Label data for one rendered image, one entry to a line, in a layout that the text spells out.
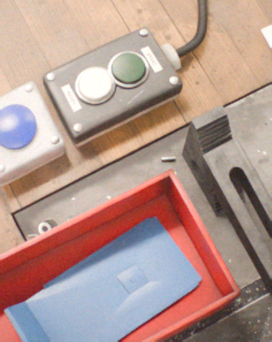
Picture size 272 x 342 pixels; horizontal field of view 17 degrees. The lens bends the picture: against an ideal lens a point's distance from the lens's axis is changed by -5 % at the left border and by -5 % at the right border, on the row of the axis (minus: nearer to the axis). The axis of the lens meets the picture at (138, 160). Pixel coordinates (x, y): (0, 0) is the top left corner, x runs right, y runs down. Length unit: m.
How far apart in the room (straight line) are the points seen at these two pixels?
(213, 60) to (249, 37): 0.04
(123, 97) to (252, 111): 0.12
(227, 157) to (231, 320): 0.15
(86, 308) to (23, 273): 0.06
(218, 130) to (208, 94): 0.10
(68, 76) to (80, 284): 0.18
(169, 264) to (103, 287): 0.06
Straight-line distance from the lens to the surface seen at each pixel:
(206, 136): 0.75
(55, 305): 0.79
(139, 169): 0.82
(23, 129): 0.79
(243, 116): 0.84
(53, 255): 0.80
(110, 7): 0.88
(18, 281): 0.79
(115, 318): 0.78
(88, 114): 0.80
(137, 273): 0.79
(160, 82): 0.82
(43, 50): 0.86
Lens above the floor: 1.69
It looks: 73 degrees down
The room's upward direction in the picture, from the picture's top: 8 degrees clockwise
